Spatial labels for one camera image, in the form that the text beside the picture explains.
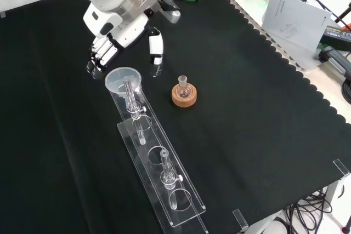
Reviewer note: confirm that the clear plastic funnel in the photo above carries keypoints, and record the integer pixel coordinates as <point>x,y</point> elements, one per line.
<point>115,80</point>

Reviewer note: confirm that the clear funnel stand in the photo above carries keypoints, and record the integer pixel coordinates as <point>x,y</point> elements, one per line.
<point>153,138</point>

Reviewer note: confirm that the grey and black plug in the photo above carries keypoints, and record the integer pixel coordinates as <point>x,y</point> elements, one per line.
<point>336,58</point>

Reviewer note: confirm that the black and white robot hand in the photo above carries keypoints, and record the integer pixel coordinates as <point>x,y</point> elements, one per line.
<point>123,31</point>

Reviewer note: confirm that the black cloth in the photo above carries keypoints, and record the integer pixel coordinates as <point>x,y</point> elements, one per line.
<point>246,121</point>

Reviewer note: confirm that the glass round-bottom flask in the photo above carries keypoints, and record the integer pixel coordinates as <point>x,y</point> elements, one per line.
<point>183,90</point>

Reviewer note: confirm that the white paper booklet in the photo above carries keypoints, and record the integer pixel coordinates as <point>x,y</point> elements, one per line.
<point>296,20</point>

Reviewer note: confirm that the pale board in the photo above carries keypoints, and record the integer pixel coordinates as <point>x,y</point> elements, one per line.
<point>299,56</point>

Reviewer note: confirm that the black power adapter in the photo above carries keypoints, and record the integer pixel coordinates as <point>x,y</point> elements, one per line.
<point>338,35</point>

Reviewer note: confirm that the grey metal bench leg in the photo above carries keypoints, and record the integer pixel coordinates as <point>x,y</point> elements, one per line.
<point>333,193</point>

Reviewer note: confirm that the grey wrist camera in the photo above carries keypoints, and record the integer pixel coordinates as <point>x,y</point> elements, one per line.
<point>172,16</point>

